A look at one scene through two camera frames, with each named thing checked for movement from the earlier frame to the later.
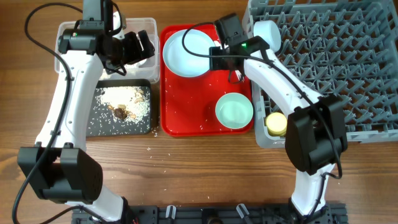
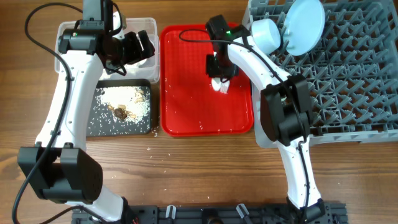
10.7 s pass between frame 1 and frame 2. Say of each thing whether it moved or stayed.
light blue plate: moved
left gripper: stayed
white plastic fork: moved
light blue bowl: stayed
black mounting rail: stayed
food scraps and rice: stayed
